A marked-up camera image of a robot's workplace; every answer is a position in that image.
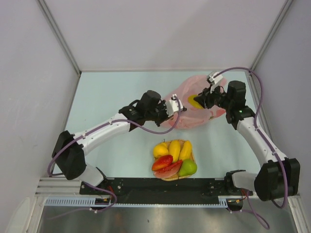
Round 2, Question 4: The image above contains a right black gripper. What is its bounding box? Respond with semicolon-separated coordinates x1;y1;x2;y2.
194;83;233;110

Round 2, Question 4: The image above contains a pink plastic bag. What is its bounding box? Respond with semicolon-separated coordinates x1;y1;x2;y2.
164;75;225;129

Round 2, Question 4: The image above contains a yellow fake pear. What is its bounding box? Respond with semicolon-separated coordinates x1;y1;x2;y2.
153;142;169;159

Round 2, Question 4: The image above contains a yellow fake mango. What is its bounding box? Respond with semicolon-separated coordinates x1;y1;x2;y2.
169;140;180;161

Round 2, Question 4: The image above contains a fake yellow banana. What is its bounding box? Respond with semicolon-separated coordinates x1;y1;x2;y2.
179;140;192;160

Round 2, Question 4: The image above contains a red-orange fake mango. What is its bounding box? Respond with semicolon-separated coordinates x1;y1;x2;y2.
152;155;173;171

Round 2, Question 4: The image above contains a fake watermelon slice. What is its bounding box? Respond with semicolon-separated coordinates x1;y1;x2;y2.
154;160;183;179

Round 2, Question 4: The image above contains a fake green pear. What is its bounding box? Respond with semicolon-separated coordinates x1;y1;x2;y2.
178;159;197;177

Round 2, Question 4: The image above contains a woven bamboo tray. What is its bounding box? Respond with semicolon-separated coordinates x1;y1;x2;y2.
152;139;197;181

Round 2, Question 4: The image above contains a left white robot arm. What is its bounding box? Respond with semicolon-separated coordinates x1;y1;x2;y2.
48;90;182;194

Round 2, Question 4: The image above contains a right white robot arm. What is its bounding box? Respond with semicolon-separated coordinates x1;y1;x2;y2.
193;81;300;201

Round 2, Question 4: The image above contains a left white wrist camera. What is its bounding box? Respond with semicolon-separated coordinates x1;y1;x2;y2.
165;94;187;117

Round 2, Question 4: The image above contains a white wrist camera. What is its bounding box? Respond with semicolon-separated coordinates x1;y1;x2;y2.
165;94;187;117
207;71;223;93

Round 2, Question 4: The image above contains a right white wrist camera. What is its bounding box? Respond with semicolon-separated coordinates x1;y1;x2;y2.
207;71;223;93

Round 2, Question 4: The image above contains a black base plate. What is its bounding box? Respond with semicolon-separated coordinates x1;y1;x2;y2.
79;177;254;204

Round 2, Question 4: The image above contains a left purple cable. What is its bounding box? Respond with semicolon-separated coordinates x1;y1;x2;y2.
47;96;182;220

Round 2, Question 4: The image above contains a purple cable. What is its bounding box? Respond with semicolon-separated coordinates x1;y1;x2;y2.
47;96;182;220
211;67;289;230

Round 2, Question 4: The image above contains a blue-white cable duct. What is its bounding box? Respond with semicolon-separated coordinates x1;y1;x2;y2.
45;197;228;208

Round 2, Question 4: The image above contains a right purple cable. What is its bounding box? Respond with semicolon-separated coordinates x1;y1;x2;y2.
211;67;289;230

